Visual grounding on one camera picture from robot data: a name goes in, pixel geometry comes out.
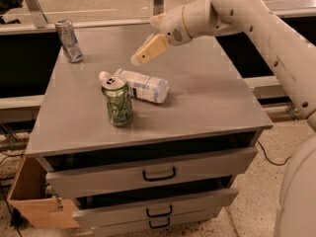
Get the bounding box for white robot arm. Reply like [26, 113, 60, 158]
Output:
[131, 0, 316, 237]

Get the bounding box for wooden side box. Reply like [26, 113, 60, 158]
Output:
[7, 156, 79, 229]

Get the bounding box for green soda can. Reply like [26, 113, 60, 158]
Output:
[101, 74, 133, 126]

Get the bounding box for silver blue energy drink can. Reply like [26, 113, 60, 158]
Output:
[55, 19, 83, 63]

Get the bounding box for top grey drawer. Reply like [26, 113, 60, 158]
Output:
[46, 146, 258, 198]

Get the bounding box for clear plastic water bottle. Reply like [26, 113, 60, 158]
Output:
[98, 68, 170, 105]

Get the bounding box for grey drawer cabinet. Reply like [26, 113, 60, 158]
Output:
[25, 20, 274, 237]

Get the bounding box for middle grey drawer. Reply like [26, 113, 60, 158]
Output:
[72, 189, 238, 228]

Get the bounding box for black floor cable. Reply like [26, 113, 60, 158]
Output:
[256, 139, 292, 167]

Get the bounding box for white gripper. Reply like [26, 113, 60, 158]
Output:
[130, 5, 192, 65]

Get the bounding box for bottom grey drawer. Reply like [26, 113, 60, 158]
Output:
[92, 208, 220, 237]

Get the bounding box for black object top left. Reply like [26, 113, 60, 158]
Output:
[0, 0, 25, 26]

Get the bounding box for left metal railing post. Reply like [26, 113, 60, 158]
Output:
[25, 0, 47, 29]

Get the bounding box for grey drawer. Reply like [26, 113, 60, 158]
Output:
[92, 208, 220, 237]
[72, 189, 238, 228]
[46, 146, 258, 198]

